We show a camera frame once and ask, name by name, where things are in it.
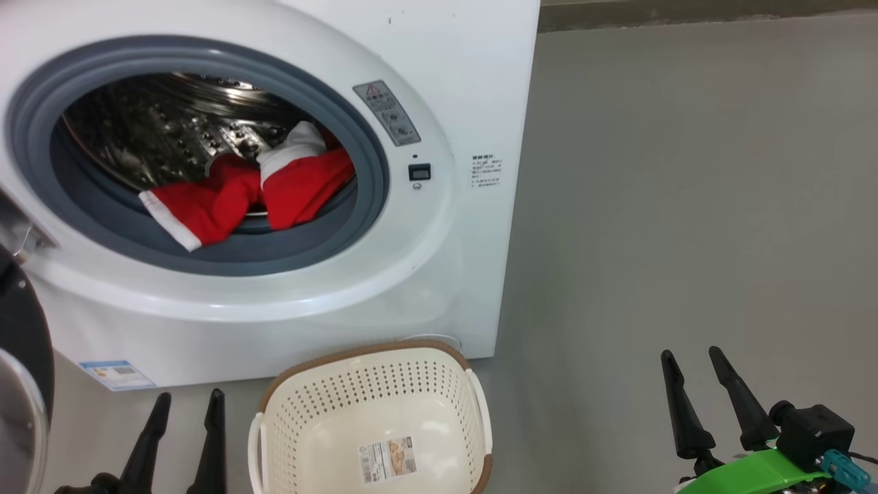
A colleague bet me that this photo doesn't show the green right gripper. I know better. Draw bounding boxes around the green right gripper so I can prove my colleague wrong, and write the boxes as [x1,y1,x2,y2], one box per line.
[661,346,834,494]

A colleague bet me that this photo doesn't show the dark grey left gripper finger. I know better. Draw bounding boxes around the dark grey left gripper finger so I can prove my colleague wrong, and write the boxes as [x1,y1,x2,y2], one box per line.
[120,392,172,494]
[187,388,227,494]

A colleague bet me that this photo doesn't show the round black washer door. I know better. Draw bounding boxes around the round black washer door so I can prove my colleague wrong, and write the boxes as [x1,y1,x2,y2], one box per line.
[0,244,56,494]

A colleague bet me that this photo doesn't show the red and white garment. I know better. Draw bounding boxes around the red and white garment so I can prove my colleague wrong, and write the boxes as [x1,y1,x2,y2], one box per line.
[139,121,356,252]

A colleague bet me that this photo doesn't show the cream laundry basket brown rim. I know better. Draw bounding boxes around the cream laundry basket brown rim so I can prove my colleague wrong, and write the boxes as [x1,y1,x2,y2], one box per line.
[247,340,493,494]

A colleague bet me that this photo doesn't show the white front-load washing machine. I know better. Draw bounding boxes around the white front-load washing machine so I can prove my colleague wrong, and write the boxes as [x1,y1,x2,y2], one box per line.
[0,0,541,392]

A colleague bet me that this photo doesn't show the blue energy label sticker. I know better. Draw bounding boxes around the blue energy label sticker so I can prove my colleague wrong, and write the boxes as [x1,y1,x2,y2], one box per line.
[79,360,157,392]

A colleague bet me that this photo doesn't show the grey warning sticker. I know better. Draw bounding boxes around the grey warning sticker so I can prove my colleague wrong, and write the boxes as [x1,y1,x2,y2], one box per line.
[353,80,421,147]

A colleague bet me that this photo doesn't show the teal cable connector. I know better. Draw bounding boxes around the teal cable connector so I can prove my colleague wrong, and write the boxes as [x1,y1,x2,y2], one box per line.
[821,449,878,493]

